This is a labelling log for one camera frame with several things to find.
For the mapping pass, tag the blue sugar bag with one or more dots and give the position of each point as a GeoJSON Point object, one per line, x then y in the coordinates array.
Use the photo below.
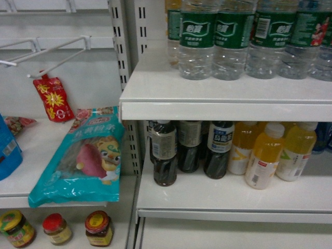
{"type": "Point", "coordinates": [11, 153]}

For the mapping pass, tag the red sauce pouch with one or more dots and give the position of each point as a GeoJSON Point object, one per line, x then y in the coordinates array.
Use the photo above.
{"type": "Point", "coordinates": [54, 98]}

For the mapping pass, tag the water bottle green label edge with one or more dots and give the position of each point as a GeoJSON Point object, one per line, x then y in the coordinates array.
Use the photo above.
{"type": "Point", "coordinates": [321, 68]}

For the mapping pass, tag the white left snack shelf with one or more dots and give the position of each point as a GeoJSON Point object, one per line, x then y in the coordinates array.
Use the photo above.
{"type": "Point", "coordinates": [38, 143]}

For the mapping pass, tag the dark tea bottle middle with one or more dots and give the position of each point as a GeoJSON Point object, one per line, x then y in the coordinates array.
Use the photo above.
{"type": "Point", "coordinates": [189, 138]}

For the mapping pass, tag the dark oolong tea bottle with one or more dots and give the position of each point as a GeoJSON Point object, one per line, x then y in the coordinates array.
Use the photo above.
{"type": "Point", "coordinates": [219, 144]}

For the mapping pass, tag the teal noodle packet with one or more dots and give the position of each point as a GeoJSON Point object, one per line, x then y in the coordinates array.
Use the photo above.
{"type": "Point", "coordinates": [86, 166]}

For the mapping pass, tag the water bottle barcode label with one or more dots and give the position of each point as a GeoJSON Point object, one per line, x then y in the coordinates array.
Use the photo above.
{"type": "Point", "coordinates": [272, 28]}

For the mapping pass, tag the yellow vitamin drink bottle front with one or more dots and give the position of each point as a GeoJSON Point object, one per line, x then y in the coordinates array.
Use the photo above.
{"type": "Point", "coordinates": [265, 156]}

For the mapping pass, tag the yellow vitamin drink bottle left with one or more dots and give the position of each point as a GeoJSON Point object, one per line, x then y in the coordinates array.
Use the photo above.
{"type": "Point", "coordinates": [245, 134]}

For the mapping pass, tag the yellow vitamin drink bottle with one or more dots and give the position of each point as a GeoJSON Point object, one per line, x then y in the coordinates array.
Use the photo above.
{"type": "Point", "coordinates": [297, 150]}
{"type": "Point", "coordinates": [245, 134]}
{"type": "Point", "coordinates": [265, 156]}

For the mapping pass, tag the red yellow lid sauce jar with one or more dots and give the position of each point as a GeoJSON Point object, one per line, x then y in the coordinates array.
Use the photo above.
{"type": "Point", "coordinates": [99, 230]}

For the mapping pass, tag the white wire display hook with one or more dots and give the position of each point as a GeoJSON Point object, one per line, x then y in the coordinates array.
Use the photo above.
{"type": "Point", "coordinates": [56, 56]}

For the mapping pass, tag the dark tea bottle front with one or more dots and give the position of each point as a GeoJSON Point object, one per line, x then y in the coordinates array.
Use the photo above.
{"type": "Point", "coordinates": [164, 151]}

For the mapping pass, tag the yellow vitamin drink bottle right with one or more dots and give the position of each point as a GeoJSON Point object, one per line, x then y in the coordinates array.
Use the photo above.
{"type": "Point", "coordinates": [297, 150]}

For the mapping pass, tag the white perforated shelf upright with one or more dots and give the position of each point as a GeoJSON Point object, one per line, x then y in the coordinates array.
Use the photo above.
{"type": "Point", "coordinates": [131, 147]}

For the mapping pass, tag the white lower drinks shelf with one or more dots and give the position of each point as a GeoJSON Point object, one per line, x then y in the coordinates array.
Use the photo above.
{"type": "Point", "coordinates": [195, 196]}

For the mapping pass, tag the white metal shelf board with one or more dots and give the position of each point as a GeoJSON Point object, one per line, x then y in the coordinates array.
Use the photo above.
{"type": "Point", "coordinates": [157, 91]}

